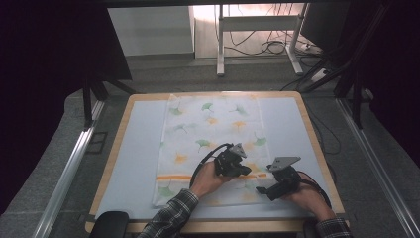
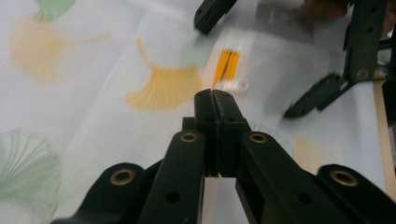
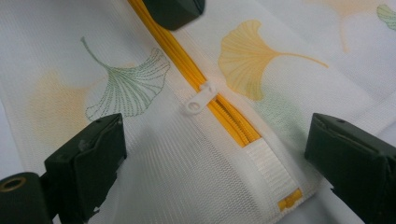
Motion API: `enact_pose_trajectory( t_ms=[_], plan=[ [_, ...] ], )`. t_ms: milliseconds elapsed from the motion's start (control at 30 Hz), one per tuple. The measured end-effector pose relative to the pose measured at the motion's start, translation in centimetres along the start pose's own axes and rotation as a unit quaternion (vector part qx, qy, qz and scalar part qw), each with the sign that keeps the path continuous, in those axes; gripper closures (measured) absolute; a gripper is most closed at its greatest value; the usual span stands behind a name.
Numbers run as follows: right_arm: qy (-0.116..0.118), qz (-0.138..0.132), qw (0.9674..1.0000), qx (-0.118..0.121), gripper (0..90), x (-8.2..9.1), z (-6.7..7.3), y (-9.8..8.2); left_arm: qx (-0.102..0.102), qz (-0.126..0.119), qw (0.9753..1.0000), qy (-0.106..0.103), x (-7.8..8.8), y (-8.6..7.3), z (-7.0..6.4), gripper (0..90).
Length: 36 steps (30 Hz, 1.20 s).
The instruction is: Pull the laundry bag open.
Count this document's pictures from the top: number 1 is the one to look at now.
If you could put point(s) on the person's left hand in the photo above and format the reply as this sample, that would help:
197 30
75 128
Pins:
208 180

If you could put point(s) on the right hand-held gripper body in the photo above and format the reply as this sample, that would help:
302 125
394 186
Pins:
285 173

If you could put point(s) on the aluminium floor rail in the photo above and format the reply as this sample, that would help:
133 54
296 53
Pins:
376 165
66 178

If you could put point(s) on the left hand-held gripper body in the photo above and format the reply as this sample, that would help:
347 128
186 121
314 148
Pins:
229 162

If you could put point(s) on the white cabinet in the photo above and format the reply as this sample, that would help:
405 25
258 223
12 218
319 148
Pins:
152 31

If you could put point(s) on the black metal stand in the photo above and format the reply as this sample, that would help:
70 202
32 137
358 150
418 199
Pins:
355 99
87 99

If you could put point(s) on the black chair armrest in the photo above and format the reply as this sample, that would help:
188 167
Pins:
110 224

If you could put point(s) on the white leaf-print towel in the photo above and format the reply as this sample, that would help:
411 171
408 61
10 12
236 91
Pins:
204 132

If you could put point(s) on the person's right hand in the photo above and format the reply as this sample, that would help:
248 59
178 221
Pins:
308 200

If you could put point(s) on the white desk frame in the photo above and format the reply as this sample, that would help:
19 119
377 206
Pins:
257 23

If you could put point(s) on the dark curtain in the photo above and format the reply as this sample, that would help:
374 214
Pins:
39 82
396 66

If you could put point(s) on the white power strip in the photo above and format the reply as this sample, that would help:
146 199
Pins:
319 75

